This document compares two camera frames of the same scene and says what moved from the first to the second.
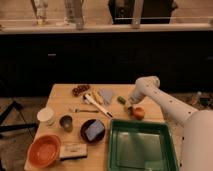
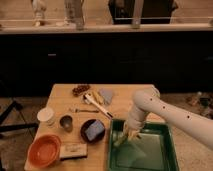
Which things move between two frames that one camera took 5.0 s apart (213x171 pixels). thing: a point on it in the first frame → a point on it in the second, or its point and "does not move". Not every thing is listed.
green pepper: [122, 99] → [120, 140]
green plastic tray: [137, 145] does not move
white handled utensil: [89, 99] does not move
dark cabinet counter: [35, 56] does not move
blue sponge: [95, 129] does not move
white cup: [46, 117] does not move
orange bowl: [44, 150] does not move
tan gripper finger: [130, 110] → [135, 135]
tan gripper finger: [127, 105] → [126, 133]
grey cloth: [106, 94] does not move
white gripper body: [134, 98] → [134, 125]
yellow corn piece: [97, 95] does not move
